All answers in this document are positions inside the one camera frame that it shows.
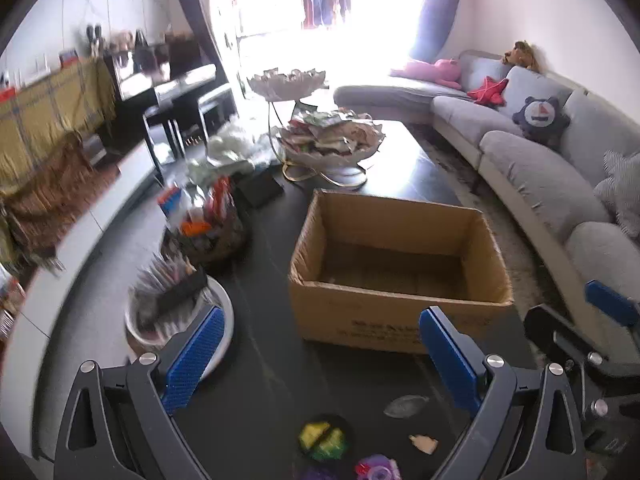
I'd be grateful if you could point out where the clear leaf-shaped dish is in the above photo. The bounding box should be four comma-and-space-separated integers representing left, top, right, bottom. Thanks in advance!
383, 394, 430, 419

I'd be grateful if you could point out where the beige small figurine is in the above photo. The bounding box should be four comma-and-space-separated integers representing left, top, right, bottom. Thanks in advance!
409, 434, 438, 455

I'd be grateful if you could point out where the purple spider-man toy camera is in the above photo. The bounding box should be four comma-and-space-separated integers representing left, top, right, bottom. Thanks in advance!
355, 454, 401, 480

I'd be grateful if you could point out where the green ball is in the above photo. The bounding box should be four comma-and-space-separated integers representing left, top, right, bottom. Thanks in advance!
297, 414, 355, 464

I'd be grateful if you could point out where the purple grape toy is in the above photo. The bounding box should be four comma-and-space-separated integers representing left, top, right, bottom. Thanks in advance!
300, 466, 337, 480

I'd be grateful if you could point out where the white oval plate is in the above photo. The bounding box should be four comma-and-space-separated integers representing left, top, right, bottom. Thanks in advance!
124, 276, 234, 382

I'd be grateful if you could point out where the black remote in bowl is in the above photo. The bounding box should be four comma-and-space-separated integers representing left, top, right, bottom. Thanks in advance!
156, 268, 207, 315

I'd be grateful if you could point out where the striped star cushion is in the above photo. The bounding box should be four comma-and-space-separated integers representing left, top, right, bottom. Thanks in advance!
593, 151, 640, 240

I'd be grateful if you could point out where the cardboard box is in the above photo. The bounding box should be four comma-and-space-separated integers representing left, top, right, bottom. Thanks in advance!
288, 191, 514, 354

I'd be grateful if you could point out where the grey curved sofa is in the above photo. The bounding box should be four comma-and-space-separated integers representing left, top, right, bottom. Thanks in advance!
332, 49, 640, 361

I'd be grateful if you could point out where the basket with snack packets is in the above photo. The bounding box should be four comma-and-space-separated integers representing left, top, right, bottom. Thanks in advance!
157, 177, 247, 268

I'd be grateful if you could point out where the dark round sailboat cushion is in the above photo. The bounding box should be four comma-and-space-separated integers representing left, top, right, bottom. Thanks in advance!
512, 96, 570, 151

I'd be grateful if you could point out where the brown patterned cloth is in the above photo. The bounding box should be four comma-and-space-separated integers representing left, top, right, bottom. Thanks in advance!
1, 134, 120, 266

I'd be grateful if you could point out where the red star plush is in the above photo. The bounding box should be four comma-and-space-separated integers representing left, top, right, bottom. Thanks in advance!
466, 76, 509, 106

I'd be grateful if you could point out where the white tiered fruit stand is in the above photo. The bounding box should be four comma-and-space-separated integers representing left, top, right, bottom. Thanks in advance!
248, 68, 385, 190

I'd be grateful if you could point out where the brown plush animal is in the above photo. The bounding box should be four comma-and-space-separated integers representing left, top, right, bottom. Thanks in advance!
501, 40, 540, 73

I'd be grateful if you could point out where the black piano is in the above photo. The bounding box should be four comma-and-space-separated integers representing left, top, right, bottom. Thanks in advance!
103, 37, 228, 159

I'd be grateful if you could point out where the pink plush toy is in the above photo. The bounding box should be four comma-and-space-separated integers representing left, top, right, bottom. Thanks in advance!
390, 58, 462, 90

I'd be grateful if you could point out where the yellow plaid blanket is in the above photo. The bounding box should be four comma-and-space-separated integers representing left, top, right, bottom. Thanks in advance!
1, 58, 115, 195

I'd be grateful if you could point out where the floral bowl with leather strap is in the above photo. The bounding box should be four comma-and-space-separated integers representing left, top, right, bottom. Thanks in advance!
125, 254, 220, 350

